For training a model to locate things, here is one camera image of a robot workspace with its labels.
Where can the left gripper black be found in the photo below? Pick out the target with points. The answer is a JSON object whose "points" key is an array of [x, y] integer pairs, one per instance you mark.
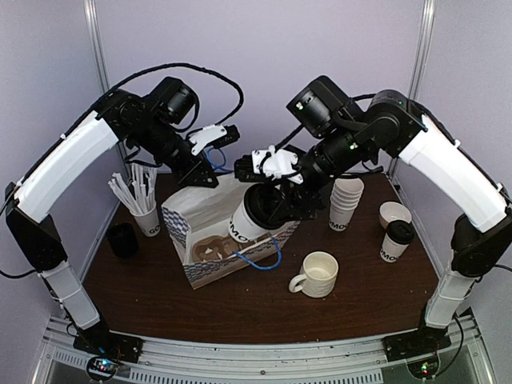
{"points": [[189, 176]]}

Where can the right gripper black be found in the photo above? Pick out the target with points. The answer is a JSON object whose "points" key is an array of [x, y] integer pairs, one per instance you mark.
{"points": [[297, 202]]}

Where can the blue checkered paper bag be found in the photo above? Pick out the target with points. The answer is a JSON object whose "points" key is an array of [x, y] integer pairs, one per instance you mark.
{"points": [[199, 223]]}

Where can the brown cardboard cup carrier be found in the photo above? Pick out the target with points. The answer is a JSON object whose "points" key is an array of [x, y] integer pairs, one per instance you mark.
{"points": [[214, 248]]}

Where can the white paper coffee cup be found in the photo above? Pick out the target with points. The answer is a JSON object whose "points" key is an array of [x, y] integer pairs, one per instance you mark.
{"points": [[391, 251]]}

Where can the black coffee cup lid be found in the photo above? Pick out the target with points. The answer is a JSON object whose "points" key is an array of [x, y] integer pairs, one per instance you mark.
{"points": [[401, 232]]}

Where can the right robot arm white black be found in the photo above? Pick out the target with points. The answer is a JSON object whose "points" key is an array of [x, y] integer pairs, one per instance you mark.
{"points": [[407, 131]]}

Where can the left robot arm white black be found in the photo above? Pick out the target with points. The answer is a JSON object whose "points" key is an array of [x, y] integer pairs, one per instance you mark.
{"points": [[118, 116]]}

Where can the stack of white paper cups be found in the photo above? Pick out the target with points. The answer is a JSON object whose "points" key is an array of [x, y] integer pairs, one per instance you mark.
{"points": [[344, 200]]}

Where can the white ceramic mug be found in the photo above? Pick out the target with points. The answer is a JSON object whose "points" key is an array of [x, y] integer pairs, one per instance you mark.
{"points": [[317, 275]]}

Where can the white cup holding straws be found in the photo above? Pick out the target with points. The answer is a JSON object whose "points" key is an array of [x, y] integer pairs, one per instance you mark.
{"points": [[149, 223]]}

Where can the stack of black lids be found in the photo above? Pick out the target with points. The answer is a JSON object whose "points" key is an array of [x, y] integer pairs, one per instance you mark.
{"points": [[122, 240]]}

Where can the small white ceramic bowl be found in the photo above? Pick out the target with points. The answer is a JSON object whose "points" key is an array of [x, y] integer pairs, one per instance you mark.
{"points": [[392, 211]]}

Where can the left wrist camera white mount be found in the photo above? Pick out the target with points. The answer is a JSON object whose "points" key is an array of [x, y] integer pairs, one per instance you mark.
{"points": [[216, 136]]}

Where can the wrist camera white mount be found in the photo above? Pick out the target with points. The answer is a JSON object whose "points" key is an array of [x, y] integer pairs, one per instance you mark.
{"points": [[216, 136], [268, 165]]}

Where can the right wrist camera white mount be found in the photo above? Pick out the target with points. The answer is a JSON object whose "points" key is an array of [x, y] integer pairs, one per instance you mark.
{"points": [[268, 165]]}

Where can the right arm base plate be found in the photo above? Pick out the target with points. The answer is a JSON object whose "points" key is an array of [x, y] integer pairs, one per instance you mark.
{"points": [[415, 343]]}

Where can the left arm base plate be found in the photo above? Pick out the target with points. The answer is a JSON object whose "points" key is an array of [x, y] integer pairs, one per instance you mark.
{"points": [[118, 347]]}

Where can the left aluminium frame post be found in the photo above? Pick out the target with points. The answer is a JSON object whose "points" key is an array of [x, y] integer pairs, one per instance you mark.
{"points": [[93, 27]]}

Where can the aluminium frame post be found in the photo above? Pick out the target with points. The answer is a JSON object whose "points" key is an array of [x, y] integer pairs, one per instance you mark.
{"points": [[93, 27], [425, 35]]}

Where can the right aluminium frame post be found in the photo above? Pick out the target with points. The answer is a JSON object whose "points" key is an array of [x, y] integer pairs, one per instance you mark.
{"points": [[425, 35]]}

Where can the aluminium front rail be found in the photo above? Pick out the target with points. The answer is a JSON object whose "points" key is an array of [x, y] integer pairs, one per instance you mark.
{"points": [[356, 360]]}

